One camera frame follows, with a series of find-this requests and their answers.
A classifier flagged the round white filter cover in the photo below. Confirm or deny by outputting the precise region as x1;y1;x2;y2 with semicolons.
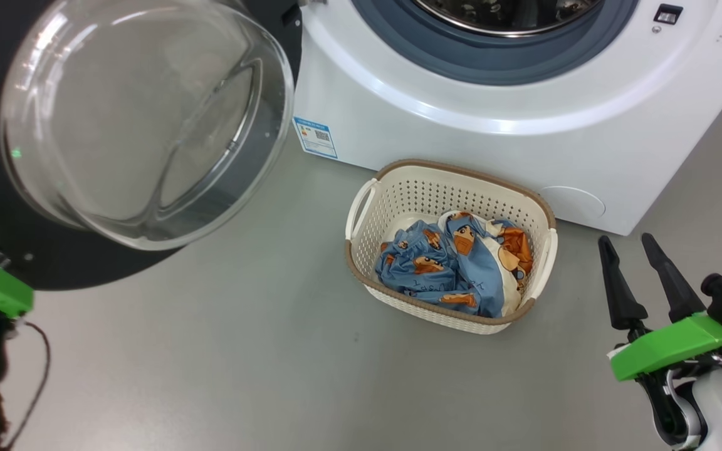
536;185;606;221

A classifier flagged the white front-load washing machine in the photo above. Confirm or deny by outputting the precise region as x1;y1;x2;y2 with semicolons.
292;0;722;236

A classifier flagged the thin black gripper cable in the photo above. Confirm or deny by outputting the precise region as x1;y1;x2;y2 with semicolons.
0;321;52;451

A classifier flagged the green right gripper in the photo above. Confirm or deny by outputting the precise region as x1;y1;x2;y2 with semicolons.
598;233;722;383

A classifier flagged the blue energy label sticker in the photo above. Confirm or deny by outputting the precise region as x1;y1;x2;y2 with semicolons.
293;117;338;159

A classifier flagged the cream perforated laundry basket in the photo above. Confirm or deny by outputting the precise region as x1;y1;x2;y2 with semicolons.
345;159;558;335

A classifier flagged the grey rubber door gasket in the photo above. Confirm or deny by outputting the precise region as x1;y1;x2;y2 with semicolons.
352;0;641;86

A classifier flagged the black round glass washer door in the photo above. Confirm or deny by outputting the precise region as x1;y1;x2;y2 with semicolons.
0;0;304;291

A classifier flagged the steel perforated washer drum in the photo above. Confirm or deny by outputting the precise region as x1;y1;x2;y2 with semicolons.
411;0;606;37

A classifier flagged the blue cartoon print garment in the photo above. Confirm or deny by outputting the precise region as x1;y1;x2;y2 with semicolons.
375;219;482;314

